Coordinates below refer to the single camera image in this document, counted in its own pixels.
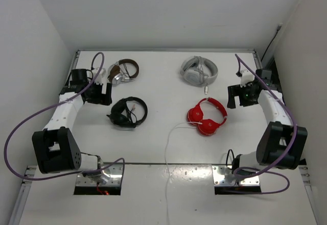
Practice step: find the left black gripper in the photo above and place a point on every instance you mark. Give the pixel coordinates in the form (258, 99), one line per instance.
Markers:
(101, 98)

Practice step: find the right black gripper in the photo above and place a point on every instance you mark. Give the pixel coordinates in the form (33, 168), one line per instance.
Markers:
(236, 91)

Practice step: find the red headphones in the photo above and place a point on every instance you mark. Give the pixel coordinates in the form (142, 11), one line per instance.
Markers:
(207, 123)

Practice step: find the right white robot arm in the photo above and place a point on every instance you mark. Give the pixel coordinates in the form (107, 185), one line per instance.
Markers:
(279, 138)

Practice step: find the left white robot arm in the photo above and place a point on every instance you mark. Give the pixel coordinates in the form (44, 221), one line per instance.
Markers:
(55, 148)

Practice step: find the brown silver headphones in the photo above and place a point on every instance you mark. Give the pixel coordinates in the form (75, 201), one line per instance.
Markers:
(118, 72)

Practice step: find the black headphones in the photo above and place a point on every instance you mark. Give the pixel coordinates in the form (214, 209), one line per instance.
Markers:
(121, 116)

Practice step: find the white grey headphones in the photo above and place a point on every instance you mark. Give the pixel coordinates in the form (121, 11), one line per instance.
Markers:
(199, 71)

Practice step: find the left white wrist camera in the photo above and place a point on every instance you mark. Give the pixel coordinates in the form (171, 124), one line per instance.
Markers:
(99, 75)

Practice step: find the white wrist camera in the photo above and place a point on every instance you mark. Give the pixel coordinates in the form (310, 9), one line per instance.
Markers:
(246, 77)
(99, 75)

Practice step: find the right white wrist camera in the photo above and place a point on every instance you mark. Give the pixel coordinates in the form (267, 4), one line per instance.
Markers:
(246, 77)

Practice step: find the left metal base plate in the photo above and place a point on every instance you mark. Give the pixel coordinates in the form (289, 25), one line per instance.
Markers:
(110, 177)

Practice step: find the metal base plate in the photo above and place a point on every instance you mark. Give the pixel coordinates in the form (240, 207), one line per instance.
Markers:
(110, 177)
(223, 177)

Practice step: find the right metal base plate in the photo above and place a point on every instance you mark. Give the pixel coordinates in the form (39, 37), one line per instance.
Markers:
(223, 177)

